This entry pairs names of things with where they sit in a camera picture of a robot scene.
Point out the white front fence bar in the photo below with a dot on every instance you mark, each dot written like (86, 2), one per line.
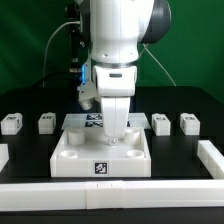
(111, 194)

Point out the white marker sheet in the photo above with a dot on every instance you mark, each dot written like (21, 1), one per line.
(95, 120)

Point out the white fence bar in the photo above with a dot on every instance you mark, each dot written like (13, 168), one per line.
(111, 194)
(211, 158)
(4, 155)

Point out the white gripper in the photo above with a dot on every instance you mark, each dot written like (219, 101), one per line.
(115, 88)

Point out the white left fence bar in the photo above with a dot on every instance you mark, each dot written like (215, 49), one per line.
(4, 155)

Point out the white square tabletop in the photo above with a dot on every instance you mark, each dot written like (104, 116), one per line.
(87, 153)

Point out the white right fence bar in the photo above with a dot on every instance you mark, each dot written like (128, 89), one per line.
(211, 158)

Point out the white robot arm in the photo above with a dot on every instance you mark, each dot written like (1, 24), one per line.
(113, 29)

